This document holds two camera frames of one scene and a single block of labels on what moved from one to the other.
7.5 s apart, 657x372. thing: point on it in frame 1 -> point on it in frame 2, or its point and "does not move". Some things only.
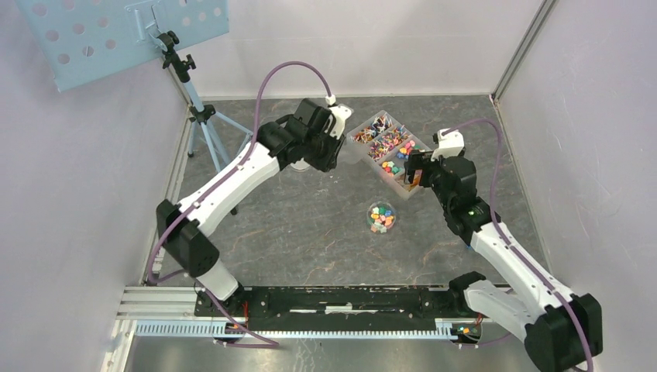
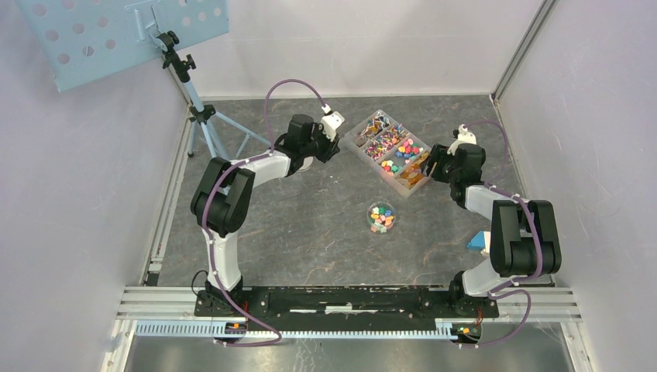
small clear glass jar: [380, 216] does not move
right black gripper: [418, 160] -> [438, 155]
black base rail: [313, 307] does not move
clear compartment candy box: [385, 146] does not move
